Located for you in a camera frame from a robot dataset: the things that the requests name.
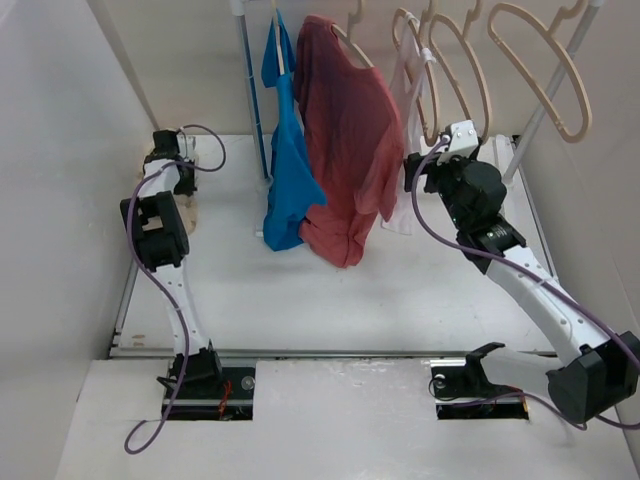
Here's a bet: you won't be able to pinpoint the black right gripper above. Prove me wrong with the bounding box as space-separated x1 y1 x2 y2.
403 147 477 230

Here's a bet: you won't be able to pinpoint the beige trousers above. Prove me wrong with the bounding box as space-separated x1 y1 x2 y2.
136 129 199 235

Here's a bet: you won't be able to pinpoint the beige hanger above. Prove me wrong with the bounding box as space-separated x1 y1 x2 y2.
427 1 493 145
390 8 439 154
331 0 374 68
270 0 285 76
486 0 594 143

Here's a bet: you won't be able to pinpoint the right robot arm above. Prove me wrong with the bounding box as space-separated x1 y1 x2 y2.
403 153 639 430

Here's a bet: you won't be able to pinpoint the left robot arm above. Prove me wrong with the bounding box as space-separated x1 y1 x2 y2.
119 130 224 398

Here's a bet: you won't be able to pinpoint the beige hanger under white garment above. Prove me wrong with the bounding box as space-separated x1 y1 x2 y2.
390 8 439 154

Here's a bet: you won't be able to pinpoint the white garment on hanger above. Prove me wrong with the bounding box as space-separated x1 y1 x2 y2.
381 8 435 236

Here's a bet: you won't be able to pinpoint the beige hanger under blue shirt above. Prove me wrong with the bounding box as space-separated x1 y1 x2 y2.
270 0 285 76

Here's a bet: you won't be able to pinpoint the beige hanger under red shirt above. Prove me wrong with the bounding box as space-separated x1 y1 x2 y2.
331 0 374 68

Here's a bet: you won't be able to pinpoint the white clothes rack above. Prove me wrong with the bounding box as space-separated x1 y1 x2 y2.
229 0 604 238

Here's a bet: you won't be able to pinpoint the red t-shirt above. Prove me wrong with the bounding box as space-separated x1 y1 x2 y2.
293 15 404 268

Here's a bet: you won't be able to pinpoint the blue t-shirt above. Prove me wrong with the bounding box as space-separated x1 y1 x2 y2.
261 11 327 251

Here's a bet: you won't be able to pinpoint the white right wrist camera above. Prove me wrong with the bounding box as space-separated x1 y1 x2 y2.
439 120 480 162

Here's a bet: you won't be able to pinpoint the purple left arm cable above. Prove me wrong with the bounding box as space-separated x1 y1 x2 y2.
123 124 228 455

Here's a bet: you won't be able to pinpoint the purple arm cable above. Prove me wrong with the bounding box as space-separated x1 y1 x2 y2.
410 133 640 431
123 124 228 455

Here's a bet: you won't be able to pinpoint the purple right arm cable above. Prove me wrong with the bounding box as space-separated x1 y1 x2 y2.
410 133 640 431

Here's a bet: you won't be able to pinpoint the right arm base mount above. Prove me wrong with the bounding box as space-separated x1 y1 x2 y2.
428 342 529 420

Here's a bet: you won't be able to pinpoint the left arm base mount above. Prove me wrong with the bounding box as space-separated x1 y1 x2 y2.
168 366 256 421

